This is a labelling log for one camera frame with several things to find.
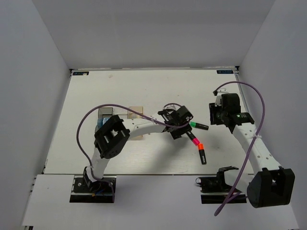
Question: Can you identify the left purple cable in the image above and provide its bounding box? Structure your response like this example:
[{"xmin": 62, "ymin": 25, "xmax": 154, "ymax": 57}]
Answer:
[{"xmin": 76, "ymin": 103, "xmax": 190, "ymax": 202}]

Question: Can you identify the clear plastic container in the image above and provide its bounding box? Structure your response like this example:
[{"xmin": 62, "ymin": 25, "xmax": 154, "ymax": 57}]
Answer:
[{"xmin": 113, "ymin": 107, "xmax": 128, "ymax": 119}]

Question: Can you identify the left blue corner label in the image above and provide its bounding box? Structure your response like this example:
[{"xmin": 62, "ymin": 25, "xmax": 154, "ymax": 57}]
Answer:
[{"xmin": 72, "ymin": 71, "xmax": 89, "ymax": 76}]

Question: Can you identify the blue stationery block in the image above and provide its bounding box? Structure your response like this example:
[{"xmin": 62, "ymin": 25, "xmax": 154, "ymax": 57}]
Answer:
[{"xmin": 97, "ymin": 117, "xmax": 109, "ymax": 129}]

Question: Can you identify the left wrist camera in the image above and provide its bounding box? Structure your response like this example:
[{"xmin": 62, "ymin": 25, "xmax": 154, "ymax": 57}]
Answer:
[{"xmin": 163, "ymin": 103, "xmax": 181, "ymax": 111}]

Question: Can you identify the green highlighter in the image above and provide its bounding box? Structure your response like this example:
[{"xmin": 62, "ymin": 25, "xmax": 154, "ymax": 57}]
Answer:
[{"xmin": 189, "ymin": 122, "xmax": 209, "ymax": 130}]

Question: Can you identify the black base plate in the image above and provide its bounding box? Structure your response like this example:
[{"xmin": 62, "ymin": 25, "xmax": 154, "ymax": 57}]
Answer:
[
  {"xmin": 195, "ymin": 176, "xmax": 248, "ymax": 205},
  {"xmin": 70, "ymin": 177, "xmax": 116, "ymax": 204}
]

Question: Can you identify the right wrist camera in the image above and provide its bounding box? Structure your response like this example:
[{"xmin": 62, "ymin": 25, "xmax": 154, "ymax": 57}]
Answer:
[{"xmin": 213, "ymin": 88, "xmax": 228, "ymax": 107}]

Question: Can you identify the blue corner label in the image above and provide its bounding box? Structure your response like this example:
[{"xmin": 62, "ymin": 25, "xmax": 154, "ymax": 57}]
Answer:
[
  {"xmin": 216, "ymin": 69, "xmax": 234, "ymax": 74},
  {"xmin": 72, "ymin": 71, "xmax": 89, "ymax": 76}
]

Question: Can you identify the orange highlighter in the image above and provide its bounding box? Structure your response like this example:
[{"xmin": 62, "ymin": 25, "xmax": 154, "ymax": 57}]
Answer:
[{"xmin": 198, "ymin": 143, "xmax": 207, "ymax": 165}]

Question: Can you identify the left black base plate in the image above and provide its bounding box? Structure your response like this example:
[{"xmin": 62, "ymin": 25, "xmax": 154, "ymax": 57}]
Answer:
[{"xmin": 70, "ymin": 177, "xmax": 116, "ymax": 204}]

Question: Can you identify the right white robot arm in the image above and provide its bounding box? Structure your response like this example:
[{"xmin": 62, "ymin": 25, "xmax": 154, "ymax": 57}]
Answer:
[{"xmin": 209, "ymin": 93, "xmax": 295, "ymax": 208}]

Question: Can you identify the right blue corner label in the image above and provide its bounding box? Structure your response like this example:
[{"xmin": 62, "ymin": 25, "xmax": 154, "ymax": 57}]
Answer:
[{"xmin": 216, "ymin": 69, "xmax": 234, "ymax": 74}]

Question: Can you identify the tan plastic container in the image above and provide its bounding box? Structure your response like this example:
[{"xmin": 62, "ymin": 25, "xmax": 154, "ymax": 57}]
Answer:
[{"xmin": 127, "ymin": 106, "xmax": 145, "ymax": 140}]

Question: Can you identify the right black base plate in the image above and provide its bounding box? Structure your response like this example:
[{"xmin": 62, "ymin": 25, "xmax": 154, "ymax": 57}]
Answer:
[{"xmin": 195, "ymin": 176, "xmax": 248, "ymax": 205}]

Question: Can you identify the dark grey plastic container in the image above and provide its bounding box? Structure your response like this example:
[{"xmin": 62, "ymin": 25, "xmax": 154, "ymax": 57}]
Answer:
[{"xmin": 95, "ymin": 107, "xmax": 113, "ymax": 132}]

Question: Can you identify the pink highlighter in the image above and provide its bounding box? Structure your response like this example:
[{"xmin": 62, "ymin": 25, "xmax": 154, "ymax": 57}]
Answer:
[{"xmin": 186, "ymin": 131, "xmax": 200, "ymax": 146}]

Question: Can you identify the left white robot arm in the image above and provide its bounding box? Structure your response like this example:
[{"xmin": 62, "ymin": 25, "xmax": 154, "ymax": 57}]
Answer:
[{"xmin": 83, "ymin": 106, "xmax": 200, "ymax": 193}]

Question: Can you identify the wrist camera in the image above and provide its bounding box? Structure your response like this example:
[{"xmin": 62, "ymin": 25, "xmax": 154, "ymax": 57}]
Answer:
[
  {"xmin": 163, "ymin": 103, "xmax": 181, "ymax": 111},
  {"xmin": 213, "ymin": 88, "xmax": 228, "ymax": 107}
]

